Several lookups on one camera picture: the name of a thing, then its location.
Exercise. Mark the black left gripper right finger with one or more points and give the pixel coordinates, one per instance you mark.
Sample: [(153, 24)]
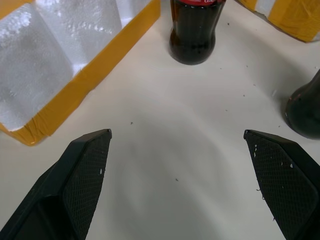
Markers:
[(280, 180)]

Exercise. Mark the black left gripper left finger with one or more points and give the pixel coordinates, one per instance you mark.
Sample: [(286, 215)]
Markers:
[(75, 185)]

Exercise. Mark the cola bottle red label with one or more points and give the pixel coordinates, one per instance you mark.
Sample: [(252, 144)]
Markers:
[(305, 110), (192, 32)]

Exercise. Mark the styrofoam box yellow tape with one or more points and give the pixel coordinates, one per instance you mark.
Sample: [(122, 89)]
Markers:
[(50, 57), (287, 15)]

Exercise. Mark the styrofoam box yellow tape right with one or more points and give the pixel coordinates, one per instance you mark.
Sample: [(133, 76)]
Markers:
[(287, 15)]

